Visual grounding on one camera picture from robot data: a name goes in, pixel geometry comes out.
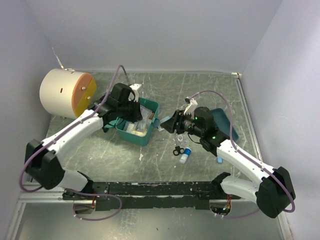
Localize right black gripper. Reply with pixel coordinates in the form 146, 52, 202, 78
160, 109, 203, 138

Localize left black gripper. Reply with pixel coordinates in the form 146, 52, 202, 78
118, 97, 144, 123

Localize blue white card packet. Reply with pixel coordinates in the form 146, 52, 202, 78
157, 117, 168, 132

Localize cotton ball bag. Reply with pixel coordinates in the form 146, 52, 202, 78
124, 124, 148, 137

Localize blue white ointment tube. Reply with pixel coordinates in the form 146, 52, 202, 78
179, 147, 192, 164

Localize silver foil packets bag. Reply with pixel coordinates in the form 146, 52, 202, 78
140, 105, 154, 125

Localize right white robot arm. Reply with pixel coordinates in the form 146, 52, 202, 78
160, 107, 296, 219

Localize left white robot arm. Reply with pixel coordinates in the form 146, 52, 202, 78
22, 83, 143, 200

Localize teal medicine kit box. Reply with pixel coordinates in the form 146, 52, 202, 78
102, 97, 159, 147

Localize dark teal divider tray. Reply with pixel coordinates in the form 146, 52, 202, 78
210, 108, 230, 137

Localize white cylinder drum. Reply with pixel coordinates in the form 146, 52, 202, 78
39, 68, 97, 119

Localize blue plastic clip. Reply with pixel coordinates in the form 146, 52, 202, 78
216, 156, 223, 164

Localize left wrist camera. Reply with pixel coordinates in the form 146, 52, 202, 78
128, 83, 143, 102

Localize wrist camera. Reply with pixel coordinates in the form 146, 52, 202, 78
183, 97, 198, 115
128, 83, 143, 102

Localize black handled scissors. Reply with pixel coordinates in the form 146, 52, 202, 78
172, 140, 185, 156

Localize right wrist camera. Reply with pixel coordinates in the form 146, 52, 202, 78
183, 97, 198, 115

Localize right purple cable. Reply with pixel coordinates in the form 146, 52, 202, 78
184, 90, 296, 219

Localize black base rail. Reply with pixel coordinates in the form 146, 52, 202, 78
62, 181, 228, 211

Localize aluminium frame rail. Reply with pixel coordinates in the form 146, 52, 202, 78
231, 72, 294, 240

